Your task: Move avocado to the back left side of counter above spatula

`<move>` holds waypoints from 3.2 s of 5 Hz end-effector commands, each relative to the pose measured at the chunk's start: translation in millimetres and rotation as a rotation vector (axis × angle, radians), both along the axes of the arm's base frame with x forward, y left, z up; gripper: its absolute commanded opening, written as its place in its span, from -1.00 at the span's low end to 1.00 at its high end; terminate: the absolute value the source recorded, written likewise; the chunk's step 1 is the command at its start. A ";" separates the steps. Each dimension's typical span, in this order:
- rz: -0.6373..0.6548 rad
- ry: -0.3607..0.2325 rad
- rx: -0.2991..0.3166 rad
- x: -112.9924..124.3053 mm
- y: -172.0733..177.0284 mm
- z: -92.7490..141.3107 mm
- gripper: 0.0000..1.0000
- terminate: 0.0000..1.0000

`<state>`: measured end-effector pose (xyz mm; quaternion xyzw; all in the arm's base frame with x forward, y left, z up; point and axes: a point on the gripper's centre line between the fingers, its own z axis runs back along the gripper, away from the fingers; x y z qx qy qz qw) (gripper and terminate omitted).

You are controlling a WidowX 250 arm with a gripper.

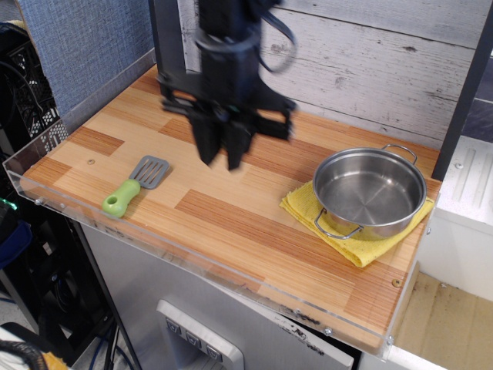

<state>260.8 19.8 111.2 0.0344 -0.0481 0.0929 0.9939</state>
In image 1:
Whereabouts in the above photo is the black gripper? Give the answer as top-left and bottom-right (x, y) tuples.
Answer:
(158, 36), (295, 171)

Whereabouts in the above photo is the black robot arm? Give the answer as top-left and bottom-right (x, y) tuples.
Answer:
(149, 1), (296, 170)

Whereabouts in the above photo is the yellow cloth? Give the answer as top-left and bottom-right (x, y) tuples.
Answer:
(280, 181), (434, 267)

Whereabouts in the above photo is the stainless steel pot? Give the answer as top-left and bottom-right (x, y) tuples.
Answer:
(312, 144), (427, 241)

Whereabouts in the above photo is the black plastic crate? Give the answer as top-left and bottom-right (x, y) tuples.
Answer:
(1, 42), (59, 138)

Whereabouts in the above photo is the clear acrylic table guard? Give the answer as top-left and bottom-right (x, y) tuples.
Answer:
(5, 67), (427, 355)

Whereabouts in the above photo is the grey button panel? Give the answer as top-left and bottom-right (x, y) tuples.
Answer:
(156, 300), (244, 369)

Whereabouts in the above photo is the white side cabinet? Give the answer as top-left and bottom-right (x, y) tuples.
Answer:
(417, 136), (492, 301)

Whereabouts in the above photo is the green handled grey spatula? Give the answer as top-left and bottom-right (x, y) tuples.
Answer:
(102, 155), (169, 218)

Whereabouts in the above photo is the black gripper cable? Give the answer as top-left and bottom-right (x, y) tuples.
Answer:
(258, 7), (298, 74)

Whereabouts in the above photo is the black vertical post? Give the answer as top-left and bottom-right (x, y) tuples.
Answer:
(431, 1), (492, 181)

